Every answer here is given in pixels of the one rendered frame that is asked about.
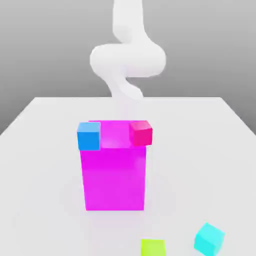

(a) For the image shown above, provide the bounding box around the large magenta box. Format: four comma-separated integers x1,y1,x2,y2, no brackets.
79,119,149,212

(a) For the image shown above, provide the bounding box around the small cyan cube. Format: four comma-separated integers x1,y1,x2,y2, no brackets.
193,221,226,256

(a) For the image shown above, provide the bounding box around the small red cube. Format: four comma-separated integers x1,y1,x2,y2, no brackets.
129,120,154,147

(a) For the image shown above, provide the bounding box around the small lime cube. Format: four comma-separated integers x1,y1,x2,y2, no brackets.
140,238,166,256

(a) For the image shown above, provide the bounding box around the small blue cube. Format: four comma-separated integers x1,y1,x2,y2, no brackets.
76,122,101,151

